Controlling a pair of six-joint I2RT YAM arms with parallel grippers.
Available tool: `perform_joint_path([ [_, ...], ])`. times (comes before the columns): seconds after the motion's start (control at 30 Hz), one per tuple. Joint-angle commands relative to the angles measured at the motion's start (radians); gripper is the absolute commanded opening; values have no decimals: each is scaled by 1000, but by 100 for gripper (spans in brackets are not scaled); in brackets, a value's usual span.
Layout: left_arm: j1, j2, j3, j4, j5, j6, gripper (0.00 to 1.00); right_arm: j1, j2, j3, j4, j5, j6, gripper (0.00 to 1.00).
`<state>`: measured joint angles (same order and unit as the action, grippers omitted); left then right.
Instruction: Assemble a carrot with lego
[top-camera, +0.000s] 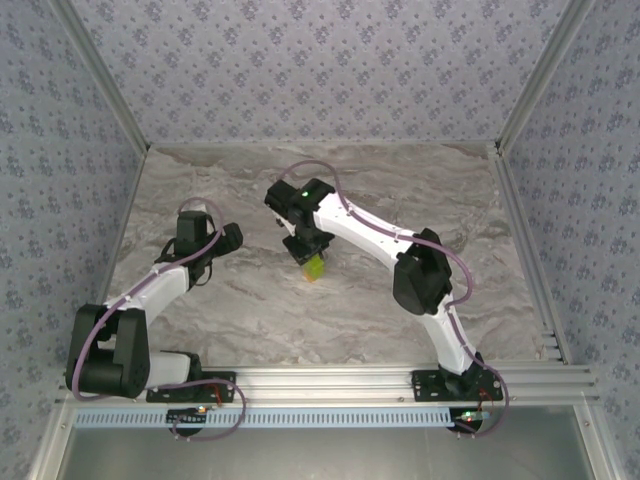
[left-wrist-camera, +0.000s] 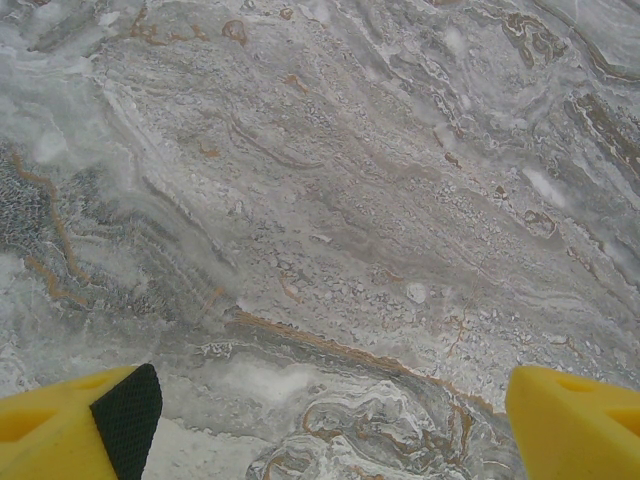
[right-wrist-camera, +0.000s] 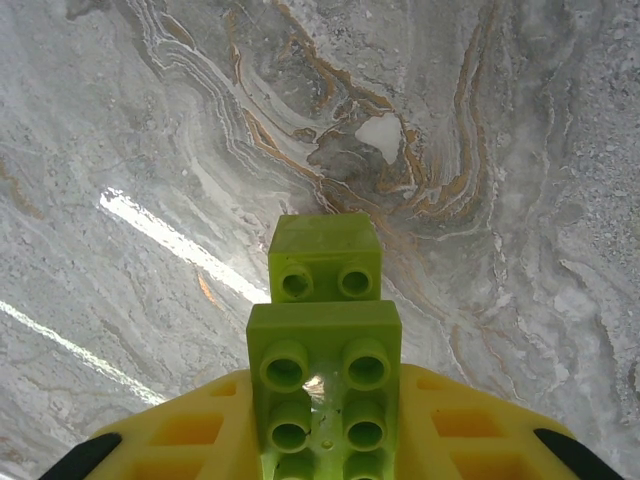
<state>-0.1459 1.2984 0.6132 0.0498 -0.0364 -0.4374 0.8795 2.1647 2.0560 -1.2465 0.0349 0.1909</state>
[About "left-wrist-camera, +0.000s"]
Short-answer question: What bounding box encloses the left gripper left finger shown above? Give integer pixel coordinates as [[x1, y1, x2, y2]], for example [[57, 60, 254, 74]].
[[0, 363, 164, 480]]

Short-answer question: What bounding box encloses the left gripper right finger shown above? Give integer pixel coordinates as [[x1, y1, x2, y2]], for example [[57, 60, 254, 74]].
[[503, 364, 640, 480]]

